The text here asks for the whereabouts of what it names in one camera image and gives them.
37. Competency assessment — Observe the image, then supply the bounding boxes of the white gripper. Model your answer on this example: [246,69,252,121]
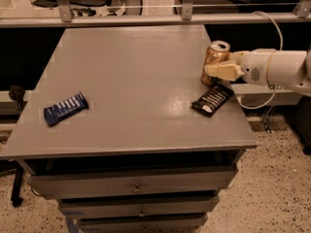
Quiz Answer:
[204,49,275,85]

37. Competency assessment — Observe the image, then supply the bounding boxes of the orange soda can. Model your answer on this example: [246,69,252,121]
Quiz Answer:
[201,40,230,85]

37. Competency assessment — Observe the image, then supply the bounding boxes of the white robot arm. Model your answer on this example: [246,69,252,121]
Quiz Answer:
[204,49,311,96]

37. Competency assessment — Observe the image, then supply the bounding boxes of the black rxbar chocolate wrapper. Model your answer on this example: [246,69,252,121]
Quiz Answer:
[191,84,234,117]

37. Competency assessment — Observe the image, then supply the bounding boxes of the blue rxbar wrapper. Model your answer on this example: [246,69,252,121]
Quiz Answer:
[44,92,88,126]

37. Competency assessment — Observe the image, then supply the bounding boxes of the grey drawer cabinet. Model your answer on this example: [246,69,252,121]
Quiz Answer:
[0,24,259,233]

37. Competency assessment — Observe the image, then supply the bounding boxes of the middle grey drawer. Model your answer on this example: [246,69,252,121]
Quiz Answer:
[60,196,219,219]

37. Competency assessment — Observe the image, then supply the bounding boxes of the grey drawer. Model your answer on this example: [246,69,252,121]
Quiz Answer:
[27,165,236,199]
[79,214,207,233]
[60,196,219,219]

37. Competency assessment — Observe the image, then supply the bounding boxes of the bottom grey drawer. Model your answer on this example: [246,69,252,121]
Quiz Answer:
[79,214,207,233]

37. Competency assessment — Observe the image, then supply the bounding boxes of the top grey drawer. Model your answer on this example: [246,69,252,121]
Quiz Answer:
[27,165,236,199]

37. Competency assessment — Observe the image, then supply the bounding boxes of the white cable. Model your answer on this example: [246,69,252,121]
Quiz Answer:
[238,11,284,111]

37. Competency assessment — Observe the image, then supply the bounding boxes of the metal railing frame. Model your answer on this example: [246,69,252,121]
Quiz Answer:
[0,0,311,28]

